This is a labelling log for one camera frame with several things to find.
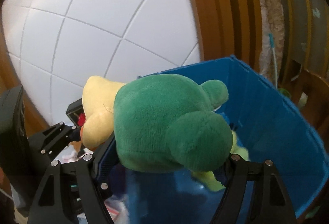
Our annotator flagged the rolled beige mat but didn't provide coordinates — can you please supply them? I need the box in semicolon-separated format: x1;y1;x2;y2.
256;0;286;83

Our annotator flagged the green cloth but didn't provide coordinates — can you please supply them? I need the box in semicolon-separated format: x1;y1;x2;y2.
306;206;322;218

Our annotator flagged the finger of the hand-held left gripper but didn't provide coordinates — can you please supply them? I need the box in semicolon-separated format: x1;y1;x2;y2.
28;122;83;160

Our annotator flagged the light blue mop handle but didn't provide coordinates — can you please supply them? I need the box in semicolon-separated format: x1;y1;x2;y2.
269;33;279;87

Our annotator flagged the gold framed glass door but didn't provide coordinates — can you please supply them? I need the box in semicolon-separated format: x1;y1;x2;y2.
262;0;329;81

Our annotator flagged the black gift box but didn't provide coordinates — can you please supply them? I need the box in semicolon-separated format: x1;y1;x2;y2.
66;99;84;125

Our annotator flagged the blue plastic crate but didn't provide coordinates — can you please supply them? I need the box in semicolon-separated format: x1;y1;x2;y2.
108;54;329;224

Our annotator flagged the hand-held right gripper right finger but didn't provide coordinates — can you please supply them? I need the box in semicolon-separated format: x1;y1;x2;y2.
209;153;297;224

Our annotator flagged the green frog plush toy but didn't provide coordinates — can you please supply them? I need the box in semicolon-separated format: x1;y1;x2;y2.
82;74;250;192

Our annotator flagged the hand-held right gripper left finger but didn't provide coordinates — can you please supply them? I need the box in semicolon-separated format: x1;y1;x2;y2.
27;134;121;224

